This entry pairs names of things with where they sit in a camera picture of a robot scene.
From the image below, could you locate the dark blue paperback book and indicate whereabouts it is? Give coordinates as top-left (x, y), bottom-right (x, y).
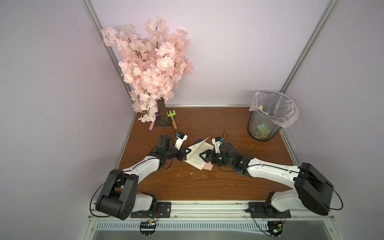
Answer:
top-left (185, 138), bottom-right (214, 170)

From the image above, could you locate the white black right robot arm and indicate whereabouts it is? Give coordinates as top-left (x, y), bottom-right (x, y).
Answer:
top-left (199, 143), bottom-right (336, 216)

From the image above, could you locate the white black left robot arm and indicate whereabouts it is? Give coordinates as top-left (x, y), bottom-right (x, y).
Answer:
top-left (89, 133), bottom-right (191, 222)

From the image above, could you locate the pink sticky note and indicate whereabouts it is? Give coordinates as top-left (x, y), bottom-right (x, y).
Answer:
top-left (202, 163), bottom-right (214, 171)

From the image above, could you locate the black mesh waste bin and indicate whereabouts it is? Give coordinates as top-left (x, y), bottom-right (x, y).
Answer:
top-left (247, 92), bottom-right (281, 142)

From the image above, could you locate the clear plastic bin liner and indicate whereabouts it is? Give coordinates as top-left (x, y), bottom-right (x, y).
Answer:
top-left (249, 92), bottom-right (299, 128)

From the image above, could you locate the left small circuit board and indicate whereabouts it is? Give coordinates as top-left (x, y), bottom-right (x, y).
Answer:
top-left (139, 221), bottom-right (157, 238)

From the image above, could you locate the small circuit board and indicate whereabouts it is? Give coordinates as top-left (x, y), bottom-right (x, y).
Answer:
top-left (267, 221), bottom-right (284, 237)
top-left (139, 221), bottom-right (157, 238)

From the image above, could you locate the right small circuit board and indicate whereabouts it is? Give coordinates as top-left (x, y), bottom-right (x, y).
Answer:
top-left (267, 221), bottom-right (284, 237)

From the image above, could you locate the pink artificial cherry blossom tree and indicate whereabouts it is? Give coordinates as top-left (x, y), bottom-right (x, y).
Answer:
top-left (101, 16), bottom-right (194, 123)

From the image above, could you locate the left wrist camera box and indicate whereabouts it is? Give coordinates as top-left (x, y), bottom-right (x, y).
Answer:
top-left (175, 132), bottom-right (188, 150)

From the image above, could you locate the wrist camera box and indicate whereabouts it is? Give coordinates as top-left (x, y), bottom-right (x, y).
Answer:
top-left (175, 132), bottom-right (188, 150)
top-left (212, 137), bottom-right (224, 154)

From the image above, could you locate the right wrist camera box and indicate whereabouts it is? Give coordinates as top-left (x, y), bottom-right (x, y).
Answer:
top-left (212, 137), bottom-right (224, 154)

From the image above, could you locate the dark metal tree base plate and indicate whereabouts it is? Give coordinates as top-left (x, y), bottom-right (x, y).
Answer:
top-left (154, 117), bottom-right (173, 127)

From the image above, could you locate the purple rake with pink handle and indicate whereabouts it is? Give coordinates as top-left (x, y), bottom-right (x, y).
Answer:
top-left (149, 113), bottom-right (160, 131)

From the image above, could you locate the green rake with wooden handle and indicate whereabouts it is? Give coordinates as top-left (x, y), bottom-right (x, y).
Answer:
top-left (167, 110), bottom-right (178, 130)

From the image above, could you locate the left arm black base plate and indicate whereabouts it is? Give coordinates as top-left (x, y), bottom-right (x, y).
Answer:
top-left (130, 202), bottom-right (172, 220)

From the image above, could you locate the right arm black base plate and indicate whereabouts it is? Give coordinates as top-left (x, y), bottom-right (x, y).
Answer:
top-left (245, 202), bottom-right (292, 219)

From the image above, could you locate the aluminium mounting rail frame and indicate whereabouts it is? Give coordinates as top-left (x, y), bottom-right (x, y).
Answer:
top-left (78, 125), bottom-right (346, 240)

